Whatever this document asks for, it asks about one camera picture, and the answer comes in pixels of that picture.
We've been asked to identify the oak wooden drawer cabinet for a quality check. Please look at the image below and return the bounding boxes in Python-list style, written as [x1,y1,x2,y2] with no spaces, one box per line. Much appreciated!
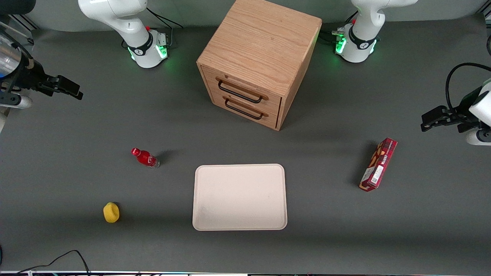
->
[196,0,323,131]

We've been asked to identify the beige rectangular tray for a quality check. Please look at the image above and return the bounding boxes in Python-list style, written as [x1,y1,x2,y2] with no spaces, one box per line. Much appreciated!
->
[192,164,288,232]

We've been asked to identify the yellow lemon toy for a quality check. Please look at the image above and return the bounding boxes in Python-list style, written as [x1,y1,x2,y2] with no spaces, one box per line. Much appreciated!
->
[103,202,120,223]

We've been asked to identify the oak drawer front panel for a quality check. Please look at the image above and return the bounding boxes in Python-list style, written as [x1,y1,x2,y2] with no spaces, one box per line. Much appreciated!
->
[210,92,280,130]

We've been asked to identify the red biscuit box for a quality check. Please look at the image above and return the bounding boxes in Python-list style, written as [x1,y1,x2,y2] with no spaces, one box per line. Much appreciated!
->
[359,138,398,192]

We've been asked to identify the black metal drawer handle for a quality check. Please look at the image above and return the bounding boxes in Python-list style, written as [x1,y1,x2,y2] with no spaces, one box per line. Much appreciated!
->
[224,97,269,120]
[216,77,268,104]

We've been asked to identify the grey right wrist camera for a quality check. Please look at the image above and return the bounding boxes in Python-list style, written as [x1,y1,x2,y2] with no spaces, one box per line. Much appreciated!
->
[0,95,33,110]

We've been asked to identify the black looped wrist cable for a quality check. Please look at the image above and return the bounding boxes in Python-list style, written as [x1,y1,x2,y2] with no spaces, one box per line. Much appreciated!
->
[445,62,491,112]

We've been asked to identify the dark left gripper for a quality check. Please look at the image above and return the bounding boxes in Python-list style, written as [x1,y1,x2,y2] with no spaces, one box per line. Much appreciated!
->
[421,86,483,133]

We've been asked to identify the red plastic bottle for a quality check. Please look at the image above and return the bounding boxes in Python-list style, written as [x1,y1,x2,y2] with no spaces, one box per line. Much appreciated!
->
[131,148,160,168]

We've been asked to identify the black base cable bundle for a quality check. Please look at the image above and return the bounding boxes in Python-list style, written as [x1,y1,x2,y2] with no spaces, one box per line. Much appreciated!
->
[318,11,359,44]

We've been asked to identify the oak drawer with worn base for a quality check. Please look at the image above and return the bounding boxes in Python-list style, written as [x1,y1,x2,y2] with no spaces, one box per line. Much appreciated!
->
[201,66,283,115]

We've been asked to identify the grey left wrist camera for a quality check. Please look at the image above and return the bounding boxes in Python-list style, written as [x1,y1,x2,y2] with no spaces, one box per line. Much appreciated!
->
[466,128,491,146]

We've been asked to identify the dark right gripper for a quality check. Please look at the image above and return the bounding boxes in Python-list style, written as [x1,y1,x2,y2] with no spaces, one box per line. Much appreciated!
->
[12,57,83,100]

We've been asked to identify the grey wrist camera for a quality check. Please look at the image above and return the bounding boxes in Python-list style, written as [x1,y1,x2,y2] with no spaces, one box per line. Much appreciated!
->
[466,128,491,146]
[0,95,33,110]

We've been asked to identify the black cable on table edge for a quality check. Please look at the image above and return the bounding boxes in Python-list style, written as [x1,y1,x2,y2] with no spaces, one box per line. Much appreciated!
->
[17,250,91,275]

